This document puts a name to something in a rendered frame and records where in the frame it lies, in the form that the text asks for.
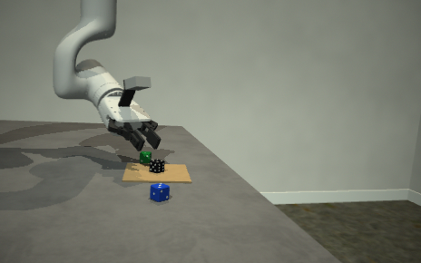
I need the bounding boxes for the tan flat mat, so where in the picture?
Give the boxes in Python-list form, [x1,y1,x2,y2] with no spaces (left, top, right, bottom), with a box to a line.
[122,163,191,183]

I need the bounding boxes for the blue die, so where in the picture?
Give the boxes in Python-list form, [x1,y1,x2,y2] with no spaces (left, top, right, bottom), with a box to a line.
[150,183,170,202]

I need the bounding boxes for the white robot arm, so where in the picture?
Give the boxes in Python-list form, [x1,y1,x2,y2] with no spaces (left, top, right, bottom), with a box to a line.
[53,0,152,108]

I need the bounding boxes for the green die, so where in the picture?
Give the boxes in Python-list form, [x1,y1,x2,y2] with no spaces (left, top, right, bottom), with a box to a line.
[140,151,152,163]

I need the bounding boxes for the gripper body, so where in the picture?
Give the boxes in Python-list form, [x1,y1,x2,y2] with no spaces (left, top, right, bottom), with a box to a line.
[98,91,151,134]

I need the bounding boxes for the black die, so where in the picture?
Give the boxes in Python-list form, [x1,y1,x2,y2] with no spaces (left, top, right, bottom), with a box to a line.
[150,159,165,173]

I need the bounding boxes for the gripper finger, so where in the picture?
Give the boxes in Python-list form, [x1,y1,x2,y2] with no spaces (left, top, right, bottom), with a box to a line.
[108,117,145,151]
[137,120,161,150]

